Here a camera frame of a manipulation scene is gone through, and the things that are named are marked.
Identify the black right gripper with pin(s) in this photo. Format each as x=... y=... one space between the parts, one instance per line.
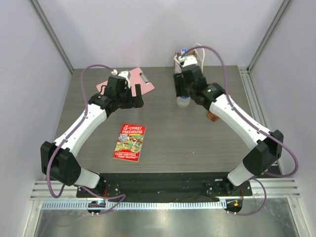
x=182 y=84

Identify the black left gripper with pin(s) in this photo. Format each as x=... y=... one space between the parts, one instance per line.
x=132 y=99

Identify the burlap canvas tote bag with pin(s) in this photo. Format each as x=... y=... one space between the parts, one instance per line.
x=197 y=56

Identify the small water bottle blue cap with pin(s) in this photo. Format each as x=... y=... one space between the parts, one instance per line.
x=183 y=101

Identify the Pocari Sweat plastic bottle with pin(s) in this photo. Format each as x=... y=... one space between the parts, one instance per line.
x=183 y=51

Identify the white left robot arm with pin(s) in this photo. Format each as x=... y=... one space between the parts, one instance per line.
x=58 y=158

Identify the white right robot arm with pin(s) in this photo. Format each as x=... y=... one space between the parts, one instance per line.
x=265 y=146

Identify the pink clipboard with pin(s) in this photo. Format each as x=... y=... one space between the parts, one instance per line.
x=137 y=76

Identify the red comic paperback book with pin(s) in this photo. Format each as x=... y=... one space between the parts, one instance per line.
x=129 y=143

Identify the red cube power adapter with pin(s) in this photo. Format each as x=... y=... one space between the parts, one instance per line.
x=212 y=116

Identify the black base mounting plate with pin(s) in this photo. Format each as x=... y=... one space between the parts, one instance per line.
x=183 y=187

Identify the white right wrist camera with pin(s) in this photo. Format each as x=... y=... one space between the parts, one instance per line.
x=187 y=60

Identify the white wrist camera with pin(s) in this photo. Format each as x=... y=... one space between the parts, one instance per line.
x=124 y=74
x=187 y=60

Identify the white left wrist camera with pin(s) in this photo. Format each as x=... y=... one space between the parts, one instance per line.
x=124 y=74

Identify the white slotted cable duct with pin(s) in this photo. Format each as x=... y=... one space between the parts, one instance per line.
x=100 y=205

